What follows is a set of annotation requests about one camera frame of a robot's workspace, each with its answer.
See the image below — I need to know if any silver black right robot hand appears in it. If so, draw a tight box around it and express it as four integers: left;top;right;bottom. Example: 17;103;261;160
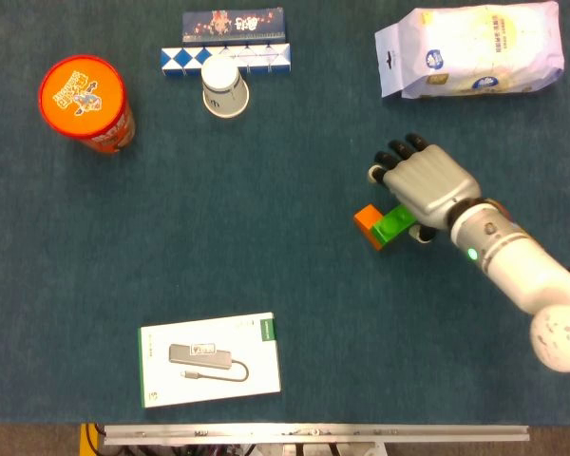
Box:
366;132;484;244

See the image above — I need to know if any green toy brick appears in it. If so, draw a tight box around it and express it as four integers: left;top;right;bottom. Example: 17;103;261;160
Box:
371;204;415;249

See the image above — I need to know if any orange toy brick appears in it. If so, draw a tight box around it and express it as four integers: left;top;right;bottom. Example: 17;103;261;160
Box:
353;203;386;252

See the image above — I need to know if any white lilac powder bag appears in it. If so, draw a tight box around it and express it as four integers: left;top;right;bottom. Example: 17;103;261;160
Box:
373;0;565;100

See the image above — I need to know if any teal felt table cloth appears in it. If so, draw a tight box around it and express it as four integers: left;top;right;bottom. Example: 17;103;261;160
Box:
0;0;570;426

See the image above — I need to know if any white paper cup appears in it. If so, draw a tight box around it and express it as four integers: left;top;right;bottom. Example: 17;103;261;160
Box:
200;56;251;120

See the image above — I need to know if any dark blue printed box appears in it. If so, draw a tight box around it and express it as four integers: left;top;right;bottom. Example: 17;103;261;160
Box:
181;7;287;45

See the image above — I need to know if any blue white snake puzzle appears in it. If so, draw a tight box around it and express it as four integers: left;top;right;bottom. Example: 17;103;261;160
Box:
160;42;293;79

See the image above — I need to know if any white USB hub box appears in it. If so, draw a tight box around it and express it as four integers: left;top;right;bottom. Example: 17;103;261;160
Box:
138;312;283;409

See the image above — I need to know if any orange red snack canister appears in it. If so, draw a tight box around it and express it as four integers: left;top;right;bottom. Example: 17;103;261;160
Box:
38;54;137;155

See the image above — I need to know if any aluminium profile rail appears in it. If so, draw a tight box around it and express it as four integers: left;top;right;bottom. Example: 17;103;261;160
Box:
103;424;531;447

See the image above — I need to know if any yellow frame part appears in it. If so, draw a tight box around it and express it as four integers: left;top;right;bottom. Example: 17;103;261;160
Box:
79;422;106;456

